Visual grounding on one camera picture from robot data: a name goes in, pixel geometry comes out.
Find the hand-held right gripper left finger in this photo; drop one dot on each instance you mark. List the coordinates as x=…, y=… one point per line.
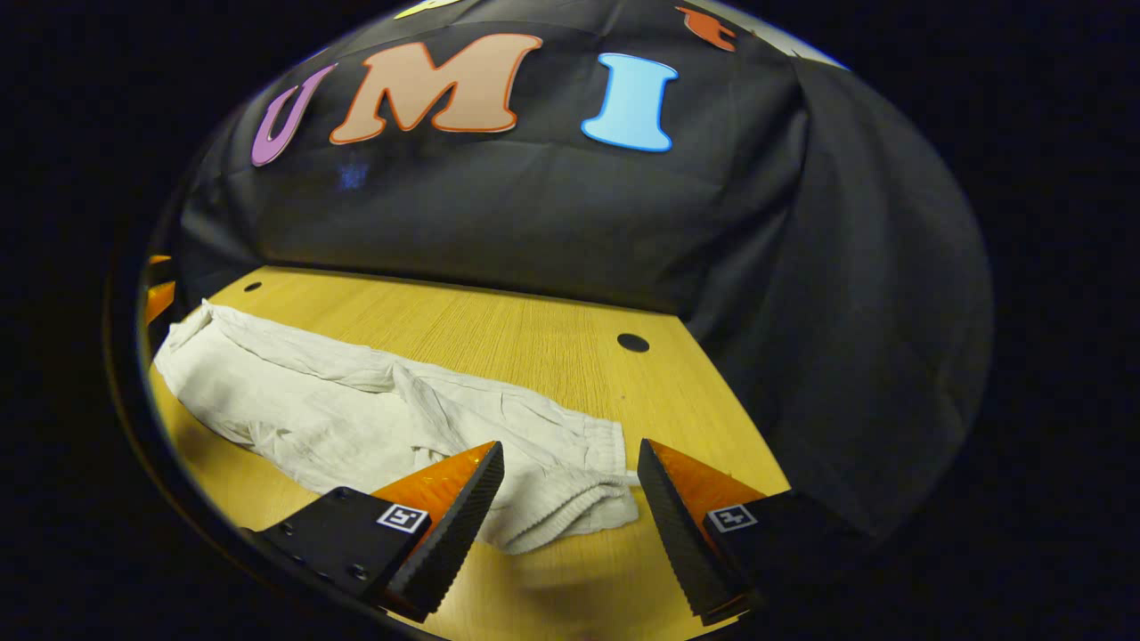
x=454, y=543

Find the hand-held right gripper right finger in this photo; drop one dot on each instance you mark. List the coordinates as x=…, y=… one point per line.
x=681, y=543

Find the white jeans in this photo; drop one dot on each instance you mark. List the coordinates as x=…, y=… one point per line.
x=338, y=409

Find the black backdrop cloth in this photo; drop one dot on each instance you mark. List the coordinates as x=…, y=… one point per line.
x=534, y=223

